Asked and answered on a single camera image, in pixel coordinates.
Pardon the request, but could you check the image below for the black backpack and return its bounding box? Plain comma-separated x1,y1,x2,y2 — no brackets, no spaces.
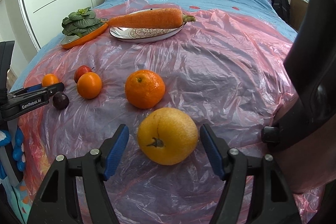
270,0,290,23

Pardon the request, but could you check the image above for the dark plum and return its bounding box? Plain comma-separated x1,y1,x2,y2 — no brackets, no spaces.
52,92,70,110

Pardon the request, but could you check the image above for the medium orange mandarin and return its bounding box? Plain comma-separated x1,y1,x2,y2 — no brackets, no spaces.
77,72,102,100

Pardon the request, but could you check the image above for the green toy bok choy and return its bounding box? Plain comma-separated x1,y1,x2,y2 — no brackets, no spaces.
62,7,105,38

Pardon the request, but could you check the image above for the small orange mandarin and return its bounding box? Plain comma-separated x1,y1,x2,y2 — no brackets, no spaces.
42,73,59,87

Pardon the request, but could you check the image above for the wooden drawer cabinet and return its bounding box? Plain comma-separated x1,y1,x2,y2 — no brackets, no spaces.
289,0,308,31

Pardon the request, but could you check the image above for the large toy carrot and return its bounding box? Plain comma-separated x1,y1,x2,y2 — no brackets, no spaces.
106,8,196,29

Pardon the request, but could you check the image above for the pink plastic sheet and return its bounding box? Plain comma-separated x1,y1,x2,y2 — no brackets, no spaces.
18,0,326,224

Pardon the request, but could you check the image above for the yellow pear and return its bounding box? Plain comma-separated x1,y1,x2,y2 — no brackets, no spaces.
137,107,198,165

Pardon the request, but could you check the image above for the large orange mandarin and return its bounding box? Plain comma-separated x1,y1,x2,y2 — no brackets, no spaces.
125,69,166,109

